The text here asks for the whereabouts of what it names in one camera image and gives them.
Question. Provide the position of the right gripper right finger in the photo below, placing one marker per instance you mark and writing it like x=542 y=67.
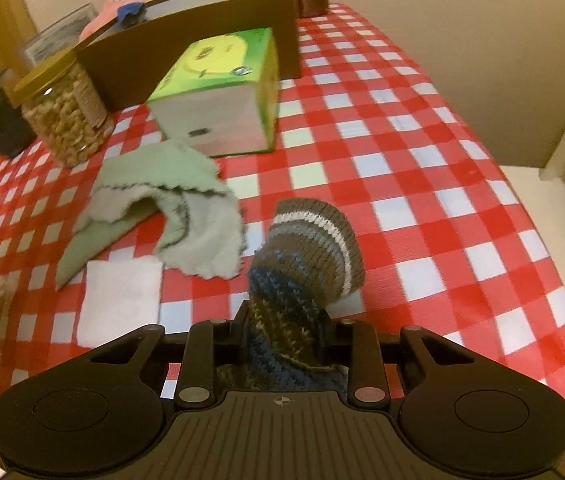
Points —
x=355 y=346

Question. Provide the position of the cashew jar gold lid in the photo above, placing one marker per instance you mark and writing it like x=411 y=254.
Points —
x=62 y=106

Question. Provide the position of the green grey microfibre cloth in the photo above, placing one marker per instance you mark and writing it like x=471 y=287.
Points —
x=203 y=234

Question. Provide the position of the red white checkered tablecloth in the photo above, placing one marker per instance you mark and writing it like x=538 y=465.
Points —
x=445 y=241

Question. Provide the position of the grey blue microfibre cloth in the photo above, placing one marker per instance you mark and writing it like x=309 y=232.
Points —
x=131 y=14

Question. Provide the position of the dark glass jar green lid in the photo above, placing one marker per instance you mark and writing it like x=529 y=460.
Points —
x=16 y=134

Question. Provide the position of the white tissue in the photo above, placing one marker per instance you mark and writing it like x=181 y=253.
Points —
x=120 y=297

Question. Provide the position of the framed picture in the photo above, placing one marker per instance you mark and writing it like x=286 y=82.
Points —
x=64 y=33

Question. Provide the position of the green tissue box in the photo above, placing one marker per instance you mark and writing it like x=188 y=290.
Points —
x=221 y=96

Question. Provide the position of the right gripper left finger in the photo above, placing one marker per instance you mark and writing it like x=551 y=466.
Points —
x=209 y=345

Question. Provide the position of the striped knitted sock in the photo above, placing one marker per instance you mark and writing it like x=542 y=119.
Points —
x=309 y=260

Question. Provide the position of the brown cardboard box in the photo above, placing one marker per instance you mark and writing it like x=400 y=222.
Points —
x=126 y=64

